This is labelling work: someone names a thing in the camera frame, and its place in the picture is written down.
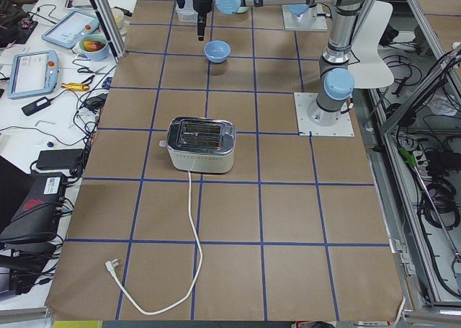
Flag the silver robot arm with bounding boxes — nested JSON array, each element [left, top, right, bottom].
[[176, 0, 371, 127]]

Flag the green bowl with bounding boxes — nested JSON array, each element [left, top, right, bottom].
[[236, 6, 249, 14]]

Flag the white toaster power cable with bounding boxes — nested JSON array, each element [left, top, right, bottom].
[[104, 170, 204, 316]]

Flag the bowl with fruit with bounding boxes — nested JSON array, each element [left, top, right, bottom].
[[73, 34, 109, 61]]

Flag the blue teach pendant far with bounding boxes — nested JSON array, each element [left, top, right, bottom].
[[41, 11, 99, 49]]

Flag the black power adapter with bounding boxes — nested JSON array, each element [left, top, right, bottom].
[[36, 149, 83, 170]]

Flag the blue bowl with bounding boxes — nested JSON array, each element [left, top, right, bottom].
[[204, 40, 231, 63]]

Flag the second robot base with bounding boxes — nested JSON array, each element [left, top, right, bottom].
[[282, 4, 328, 32]]

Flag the black small device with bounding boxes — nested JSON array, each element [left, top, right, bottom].
[[22, 97, 51, 116]]

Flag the aluminium frame post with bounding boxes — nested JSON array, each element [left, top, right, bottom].
[[89, 0, 126, 60]]

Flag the black scissors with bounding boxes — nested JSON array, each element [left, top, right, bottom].
[[77, 66, 105, 85]]

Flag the blue teach pendant near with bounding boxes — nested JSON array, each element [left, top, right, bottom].
[[7, 50, 59, 99]]

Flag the white chair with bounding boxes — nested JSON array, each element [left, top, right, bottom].
[[348, 1, 394, 89]]

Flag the yellow tool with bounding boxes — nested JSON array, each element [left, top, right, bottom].
[[61, 83, 90, 92]]

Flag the white silver toaster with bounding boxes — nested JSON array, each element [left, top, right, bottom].
[[159, 117, 236, 174]]

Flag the black computer box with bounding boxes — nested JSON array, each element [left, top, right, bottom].
[[1, 172, 68, 244]]

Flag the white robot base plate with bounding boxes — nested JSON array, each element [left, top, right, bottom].
[[294, 92, 354, 137]]

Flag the clear plastic container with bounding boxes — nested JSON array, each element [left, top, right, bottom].
[[175, 7, 199, 25]]

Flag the blue teach pendant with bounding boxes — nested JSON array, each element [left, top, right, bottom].
[[41, 11, 99, 49], [7, 50, 59, 99]]

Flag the white cup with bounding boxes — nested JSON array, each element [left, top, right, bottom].
[[111, 8, 129, 36]]

